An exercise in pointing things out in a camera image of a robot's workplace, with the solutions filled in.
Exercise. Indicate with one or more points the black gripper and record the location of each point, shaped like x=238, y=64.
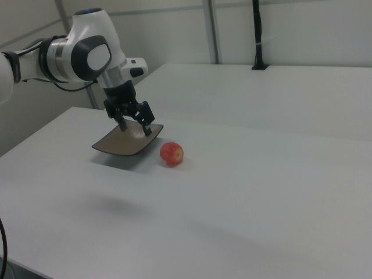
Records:
x=120, y=94

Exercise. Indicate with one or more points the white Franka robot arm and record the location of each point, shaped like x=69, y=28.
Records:
x=87, y=52

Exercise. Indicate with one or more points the brown square ceramic plate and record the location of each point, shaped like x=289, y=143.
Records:
x=125, y=142

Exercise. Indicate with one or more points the red apple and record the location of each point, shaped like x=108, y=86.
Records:
x=171, y=153

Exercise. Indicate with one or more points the black camera stand pole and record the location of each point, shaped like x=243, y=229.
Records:
x=258, y=35

